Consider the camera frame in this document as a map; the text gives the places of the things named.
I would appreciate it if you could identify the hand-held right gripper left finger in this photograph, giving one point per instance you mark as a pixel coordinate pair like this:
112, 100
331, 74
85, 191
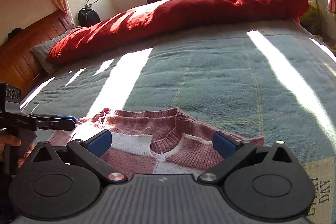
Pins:
101, 142

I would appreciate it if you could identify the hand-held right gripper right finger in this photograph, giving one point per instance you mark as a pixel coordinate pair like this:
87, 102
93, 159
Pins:
223, 142

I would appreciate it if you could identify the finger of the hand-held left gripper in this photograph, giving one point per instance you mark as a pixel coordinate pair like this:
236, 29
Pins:
57, 125
64, 118

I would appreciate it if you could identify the pink and white sweater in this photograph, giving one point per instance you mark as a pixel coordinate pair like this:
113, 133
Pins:
168, 129

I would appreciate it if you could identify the person's left hand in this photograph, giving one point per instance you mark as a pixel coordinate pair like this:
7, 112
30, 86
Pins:
10, 140

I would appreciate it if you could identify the green plaid bed sheet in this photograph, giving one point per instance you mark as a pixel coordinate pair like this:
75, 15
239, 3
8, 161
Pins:
223, 77

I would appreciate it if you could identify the wooden headboard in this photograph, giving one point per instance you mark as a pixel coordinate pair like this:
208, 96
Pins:
23, 56

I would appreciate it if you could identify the grey pillow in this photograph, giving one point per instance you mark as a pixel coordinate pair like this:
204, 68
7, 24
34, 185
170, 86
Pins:
43, 52

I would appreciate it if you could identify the small dark cloth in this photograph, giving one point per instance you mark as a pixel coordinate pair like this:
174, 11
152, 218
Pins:
15, 33

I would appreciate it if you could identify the black backpack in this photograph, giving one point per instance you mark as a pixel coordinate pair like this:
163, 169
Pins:
88, 17

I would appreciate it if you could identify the red duvet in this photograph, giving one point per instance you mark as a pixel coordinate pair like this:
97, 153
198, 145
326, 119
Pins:
183, 11

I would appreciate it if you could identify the yellow green bag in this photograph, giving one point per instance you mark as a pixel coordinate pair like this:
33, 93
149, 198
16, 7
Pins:
312, 16

